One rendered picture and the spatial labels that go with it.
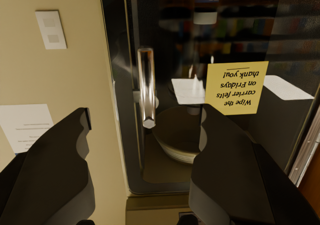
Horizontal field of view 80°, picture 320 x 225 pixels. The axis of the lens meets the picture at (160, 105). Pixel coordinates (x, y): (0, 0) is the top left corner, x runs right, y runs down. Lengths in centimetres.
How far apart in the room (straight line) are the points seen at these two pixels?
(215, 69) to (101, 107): 60
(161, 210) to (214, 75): 26
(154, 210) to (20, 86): 67
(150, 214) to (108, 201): 81
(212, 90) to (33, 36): 64
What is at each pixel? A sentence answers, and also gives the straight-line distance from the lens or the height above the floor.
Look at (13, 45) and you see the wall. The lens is 82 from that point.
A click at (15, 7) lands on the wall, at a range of 79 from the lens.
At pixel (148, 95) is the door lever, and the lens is 20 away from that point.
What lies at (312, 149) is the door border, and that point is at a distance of 40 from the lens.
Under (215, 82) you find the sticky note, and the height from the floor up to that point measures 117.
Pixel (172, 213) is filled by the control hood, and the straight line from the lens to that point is 40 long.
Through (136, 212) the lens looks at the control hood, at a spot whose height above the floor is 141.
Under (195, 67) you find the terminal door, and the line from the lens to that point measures 25.
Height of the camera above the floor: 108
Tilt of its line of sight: 29 degrees up
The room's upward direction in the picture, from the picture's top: 179 degrees clockwise
